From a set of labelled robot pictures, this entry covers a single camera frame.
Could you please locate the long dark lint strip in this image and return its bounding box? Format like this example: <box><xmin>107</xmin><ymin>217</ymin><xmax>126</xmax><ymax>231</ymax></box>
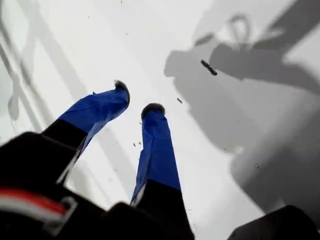
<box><xmin>200</xmin><ymin>59</ymin><xmax>219</xmax><ymax>77</ymax></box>

